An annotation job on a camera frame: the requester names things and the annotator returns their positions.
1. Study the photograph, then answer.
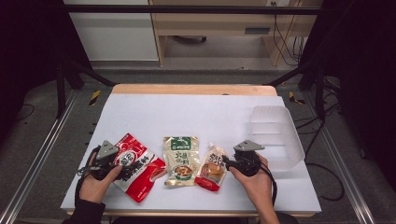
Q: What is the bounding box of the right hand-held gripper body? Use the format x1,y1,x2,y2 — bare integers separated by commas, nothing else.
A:
233,139,266,177

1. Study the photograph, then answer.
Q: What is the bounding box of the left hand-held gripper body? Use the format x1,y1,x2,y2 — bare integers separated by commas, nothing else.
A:
89,139,120,181

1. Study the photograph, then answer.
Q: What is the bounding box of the red and white snack packet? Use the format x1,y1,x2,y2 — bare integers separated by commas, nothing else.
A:
112,133,167,203

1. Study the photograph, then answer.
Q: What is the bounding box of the small spout pouch red base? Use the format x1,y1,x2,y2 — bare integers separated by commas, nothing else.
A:
194,142,230,192

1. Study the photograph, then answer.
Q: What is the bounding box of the clear plastic container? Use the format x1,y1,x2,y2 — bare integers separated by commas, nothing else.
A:
247,105,306,172

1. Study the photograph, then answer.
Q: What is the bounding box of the beige packet with green label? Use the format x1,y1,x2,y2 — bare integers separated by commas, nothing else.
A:
163,135,202,188

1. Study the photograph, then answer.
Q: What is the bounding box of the person's right hand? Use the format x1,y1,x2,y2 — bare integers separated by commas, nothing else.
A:
228,153,275,209

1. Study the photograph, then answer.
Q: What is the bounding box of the person's left hand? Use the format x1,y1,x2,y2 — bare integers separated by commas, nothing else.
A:
78,152,123,204

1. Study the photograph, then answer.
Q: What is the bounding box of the white paper sheet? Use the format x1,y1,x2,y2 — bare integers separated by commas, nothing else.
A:
60,92,322,215

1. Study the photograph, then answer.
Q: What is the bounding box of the yellow and black tape piece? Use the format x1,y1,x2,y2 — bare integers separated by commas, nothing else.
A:
88,89,103,106
288,91,306,105

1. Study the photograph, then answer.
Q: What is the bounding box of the black metal stand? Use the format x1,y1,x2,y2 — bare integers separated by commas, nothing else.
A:
266,59,328,123
55,59,117,119

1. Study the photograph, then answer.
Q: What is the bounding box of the wooden table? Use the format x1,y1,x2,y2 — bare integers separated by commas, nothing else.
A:
65,83,317,218

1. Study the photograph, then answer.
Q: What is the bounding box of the white cabinet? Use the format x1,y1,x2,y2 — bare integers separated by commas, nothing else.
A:
63,0,160,63

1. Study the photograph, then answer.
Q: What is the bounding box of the wooden desk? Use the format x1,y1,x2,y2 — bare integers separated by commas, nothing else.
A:
148,0,323,67

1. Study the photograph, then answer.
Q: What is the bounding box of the black horizontal bar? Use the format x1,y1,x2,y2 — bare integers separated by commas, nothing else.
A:
62,4,323,16

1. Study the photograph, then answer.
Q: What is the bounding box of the right hand-held gripper cable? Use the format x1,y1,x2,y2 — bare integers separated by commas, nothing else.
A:
260,161,278,207

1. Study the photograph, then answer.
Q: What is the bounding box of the hand-held gripper cable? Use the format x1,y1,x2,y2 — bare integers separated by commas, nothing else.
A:
260,161,278,207
74,146,101,207

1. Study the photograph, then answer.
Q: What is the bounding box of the left hand-held gripper cable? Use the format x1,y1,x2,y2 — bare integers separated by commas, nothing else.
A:
74,146,101,207

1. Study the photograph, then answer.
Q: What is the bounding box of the aluminium floor rail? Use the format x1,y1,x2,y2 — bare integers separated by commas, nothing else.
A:
0,89,79,224
302,91,378,224

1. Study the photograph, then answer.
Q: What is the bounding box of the thin black floor cable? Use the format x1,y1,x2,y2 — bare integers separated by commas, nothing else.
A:
15,103,35,122

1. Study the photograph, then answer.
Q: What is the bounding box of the black floor cable loop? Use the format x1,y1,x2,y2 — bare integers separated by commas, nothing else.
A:
304,161,346,203

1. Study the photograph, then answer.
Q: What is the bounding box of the bundle of black hanging cables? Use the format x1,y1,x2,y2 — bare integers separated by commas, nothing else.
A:
272,13,309,67

